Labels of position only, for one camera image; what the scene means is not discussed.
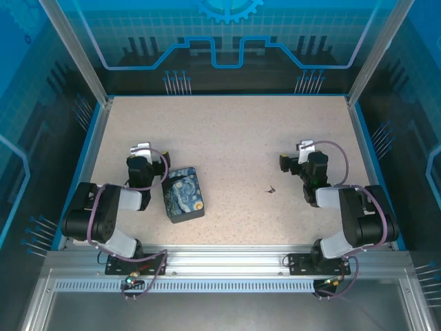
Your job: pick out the starry night painted tin box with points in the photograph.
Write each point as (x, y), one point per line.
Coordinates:
(183, 194)

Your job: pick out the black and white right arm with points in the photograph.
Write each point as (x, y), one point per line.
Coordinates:
(348, 213)

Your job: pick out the small connector with green light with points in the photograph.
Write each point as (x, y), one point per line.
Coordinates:
(132, 281)
(330, 283)

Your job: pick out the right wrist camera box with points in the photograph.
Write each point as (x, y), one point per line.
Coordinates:
(305, 148)

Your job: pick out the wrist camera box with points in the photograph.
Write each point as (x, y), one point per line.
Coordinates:
(141, 149)
(305, 148)

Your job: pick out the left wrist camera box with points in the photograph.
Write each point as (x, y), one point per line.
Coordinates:
(141, 149)

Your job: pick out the aluminium table side rail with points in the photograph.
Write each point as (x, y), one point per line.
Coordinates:
(373, 172)
(87, 172)

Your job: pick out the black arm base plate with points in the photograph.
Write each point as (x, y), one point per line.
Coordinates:
(117, 265)
(298, 263)

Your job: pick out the long aluminium mounting rail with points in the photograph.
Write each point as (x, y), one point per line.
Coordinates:
(224, 258)

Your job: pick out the aluminium frame post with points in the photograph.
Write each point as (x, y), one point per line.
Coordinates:
(373, 58)
(82, 58)

